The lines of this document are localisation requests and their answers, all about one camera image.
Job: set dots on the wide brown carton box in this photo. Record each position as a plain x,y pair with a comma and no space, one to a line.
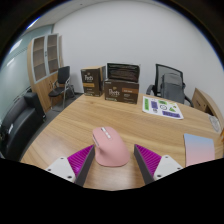
120,93

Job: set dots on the white sheet with coloured stickers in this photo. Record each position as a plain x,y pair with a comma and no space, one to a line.
162,107

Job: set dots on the tall brown carton box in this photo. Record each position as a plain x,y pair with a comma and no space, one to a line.
90,83

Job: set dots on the pink and blue mouse pad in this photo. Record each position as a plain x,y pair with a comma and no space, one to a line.
199,150

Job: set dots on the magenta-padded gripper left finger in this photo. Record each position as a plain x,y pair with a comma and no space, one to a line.
76,160

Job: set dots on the open black carton box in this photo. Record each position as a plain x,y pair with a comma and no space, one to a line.
122,71

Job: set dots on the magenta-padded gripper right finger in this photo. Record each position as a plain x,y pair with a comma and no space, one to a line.
150,160

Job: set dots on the white sheet with grey circle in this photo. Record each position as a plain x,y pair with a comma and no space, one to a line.
215,123

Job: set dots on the black visitor chair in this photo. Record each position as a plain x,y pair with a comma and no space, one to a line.
63,76

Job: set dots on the ceiling light strip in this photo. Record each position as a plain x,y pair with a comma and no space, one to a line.
32,24

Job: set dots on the pink computer mouse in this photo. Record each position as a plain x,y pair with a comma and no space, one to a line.
111,150

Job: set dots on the black leather sofa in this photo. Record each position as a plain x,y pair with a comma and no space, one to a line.
18,126

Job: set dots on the black mesh office chair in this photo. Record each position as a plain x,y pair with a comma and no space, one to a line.
159,71

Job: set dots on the grey backpack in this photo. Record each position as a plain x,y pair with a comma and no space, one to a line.
172,89

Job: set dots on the wooden shelf cabinet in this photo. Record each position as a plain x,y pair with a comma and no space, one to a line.
38,78

